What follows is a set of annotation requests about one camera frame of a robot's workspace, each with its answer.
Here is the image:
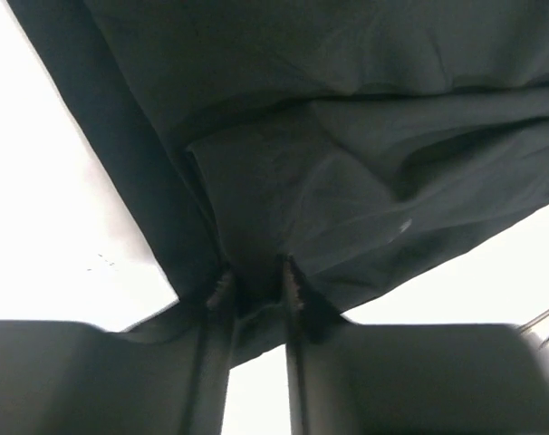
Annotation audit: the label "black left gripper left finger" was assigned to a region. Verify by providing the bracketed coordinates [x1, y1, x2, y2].
[0, 272, 234, 434]

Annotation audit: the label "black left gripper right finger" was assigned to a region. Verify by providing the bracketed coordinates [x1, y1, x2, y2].
[281, 256, 549, 434]

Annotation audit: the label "black sport shorts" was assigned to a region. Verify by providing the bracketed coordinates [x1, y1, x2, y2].
[10, 1, 549, 364]

